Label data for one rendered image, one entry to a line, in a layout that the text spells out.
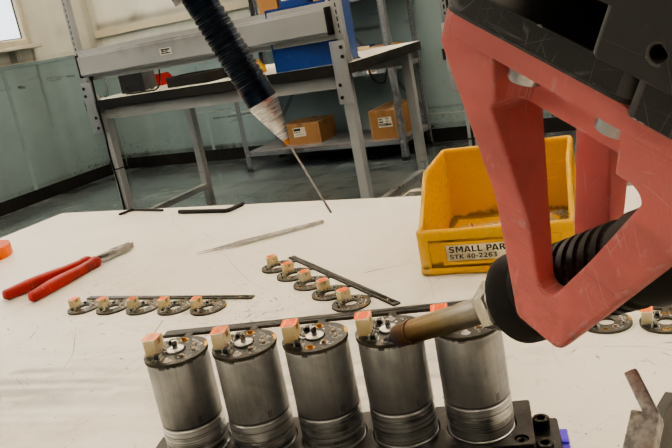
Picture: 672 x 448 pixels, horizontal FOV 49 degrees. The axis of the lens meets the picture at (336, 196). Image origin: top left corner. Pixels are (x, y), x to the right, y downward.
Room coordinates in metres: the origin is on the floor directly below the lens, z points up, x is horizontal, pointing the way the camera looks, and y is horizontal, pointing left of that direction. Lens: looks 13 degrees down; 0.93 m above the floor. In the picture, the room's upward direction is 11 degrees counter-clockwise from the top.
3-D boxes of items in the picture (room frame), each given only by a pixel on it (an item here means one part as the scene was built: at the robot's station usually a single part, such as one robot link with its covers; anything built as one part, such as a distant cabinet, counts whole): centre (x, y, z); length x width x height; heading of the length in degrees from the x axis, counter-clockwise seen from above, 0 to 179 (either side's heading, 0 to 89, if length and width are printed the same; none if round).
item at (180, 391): (0.27, 0.07, 0.79); 0.02 x 0.02 x 0.05
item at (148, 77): (3.50, 0.80, 0.80); 0.15 x 0.12 x 0.10; 170
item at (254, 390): (0.26, 0.04, 0.79); 0.02 x 0.02 x 0.05
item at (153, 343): (0.27, 0.08, 0.82); 0.01 x 0.01 x 0.01; 78
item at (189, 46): (3.12, 0.46, 0.90); 1.30 x 0.06 x 0.12; 60
